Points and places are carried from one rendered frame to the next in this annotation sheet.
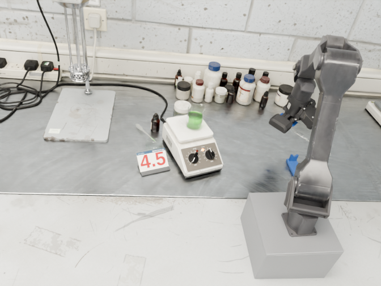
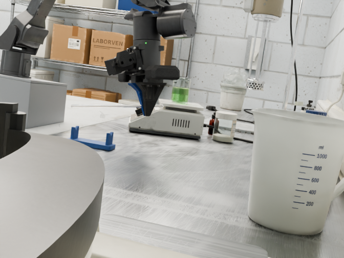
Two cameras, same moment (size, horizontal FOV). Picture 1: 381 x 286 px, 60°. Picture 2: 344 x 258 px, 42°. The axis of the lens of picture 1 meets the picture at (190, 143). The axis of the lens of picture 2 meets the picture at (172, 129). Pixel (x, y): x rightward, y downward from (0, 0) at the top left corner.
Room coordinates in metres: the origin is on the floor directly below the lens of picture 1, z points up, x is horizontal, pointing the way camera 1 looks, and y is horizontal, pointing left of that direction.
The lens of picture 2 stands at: (1.35, -1.13, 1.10)
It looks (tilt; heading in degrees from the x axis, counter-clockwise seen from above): 8 degrees down; 115
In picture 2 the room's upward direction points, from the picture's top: 8 degrees clockwise
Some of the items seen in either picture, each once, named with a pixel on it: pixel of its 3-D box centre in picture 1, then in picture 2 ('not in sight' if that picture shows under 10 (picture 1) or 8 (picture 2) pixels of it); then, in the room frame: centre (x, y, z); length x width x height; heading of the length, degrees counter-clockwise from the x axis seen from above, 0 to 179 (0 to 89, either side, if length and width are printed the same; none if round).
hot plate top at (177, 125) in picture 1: (189, 127); (180, 104); (0.84, 0.01, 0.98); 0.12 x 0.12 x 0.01; 30
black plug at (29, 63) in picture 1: (30, 66); not in sight; (1.10, 0.65, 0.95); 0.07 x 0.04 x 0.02; 10
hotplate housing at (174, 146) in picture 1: (190, 142); (169, 119); (0.81, 0.00, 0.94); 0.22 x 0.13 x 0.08; 30
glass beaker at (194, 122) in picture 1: (195, 117); (181, 90); (0.84, 0.00, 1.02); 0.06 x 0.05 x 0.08; 141
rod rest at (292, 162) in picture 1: (297, 167); (91, 137); (0.81, -0.35, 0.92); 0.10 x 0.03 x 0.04; 12
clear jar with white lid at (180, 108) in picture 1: (181, 114); (224, 127); (0.96, 0.05, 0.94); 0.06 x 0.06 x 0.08
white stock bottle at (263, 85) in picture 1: (262, 88); not in sight; (1.22, -0.26, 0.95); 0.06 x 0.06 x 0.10
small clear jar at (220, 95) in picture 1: (220, 95); not in sight; (1.16, -0.09, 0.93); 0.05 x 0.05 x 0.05
